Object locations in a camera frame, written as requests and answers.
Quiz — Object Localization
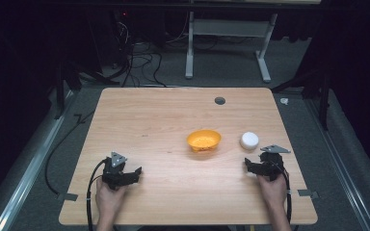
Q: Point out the orange plastic bowl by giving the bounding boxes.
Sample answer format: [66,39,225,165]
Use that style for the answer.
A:
[186,129,223,153]

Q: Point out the tangle of black cables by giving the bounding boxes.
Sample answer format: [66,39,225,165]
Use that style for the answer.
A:
[110,18,168,89]

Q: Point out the grey tape strip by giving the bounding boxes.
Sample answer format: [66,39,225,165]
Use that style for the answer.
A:
[297,189,320,199]

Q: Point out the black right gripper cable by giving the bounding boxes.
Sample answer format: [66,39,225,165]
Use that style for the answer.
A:
[280,168,294,225]

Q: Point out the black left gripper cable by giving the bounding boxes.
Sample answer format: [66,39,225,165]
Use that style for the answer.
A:
[86,159,108,231]

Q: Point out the aluminium floor rail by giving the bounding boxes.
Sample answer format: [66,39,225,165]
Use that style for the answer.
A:
[0,90,75,231]
[303,97,370,231]

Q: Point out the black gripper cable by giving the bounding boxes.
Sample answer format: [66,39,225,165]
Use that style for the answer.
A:
[86,159,108,231]
[280,168,294,225]

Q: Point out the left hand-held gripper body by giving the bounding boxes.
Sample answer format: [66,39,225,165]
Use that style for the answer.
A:
[101,151,135,191]

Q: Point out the white metal desk frame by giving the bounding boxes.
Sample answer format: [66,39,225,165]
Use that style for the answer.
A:
[184,11,279,84]

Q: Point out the white round cup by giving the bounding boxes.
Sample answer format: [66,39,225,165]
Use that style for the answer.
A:
[239,131,260,151]

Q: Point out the black metal stand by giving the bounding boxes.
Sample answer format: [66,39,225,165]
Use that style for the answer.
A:
[46,57,85,121]
[270,68,331,132]

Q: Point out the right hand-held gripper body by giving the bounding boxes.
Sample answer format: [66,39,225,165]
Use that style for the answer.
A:
[255,144,292,183]

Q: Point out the black floor cable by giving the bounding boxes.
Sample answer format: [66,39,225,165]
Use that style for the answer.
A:
[43,110,96,196]

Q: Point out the person's right hand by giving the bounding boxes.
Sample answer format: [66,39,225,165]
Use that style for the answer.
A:
[256,172,288,210]

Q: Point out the person's left hand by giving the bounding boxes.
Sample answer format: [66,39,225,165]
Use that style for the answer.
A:
[94,177,128,222]

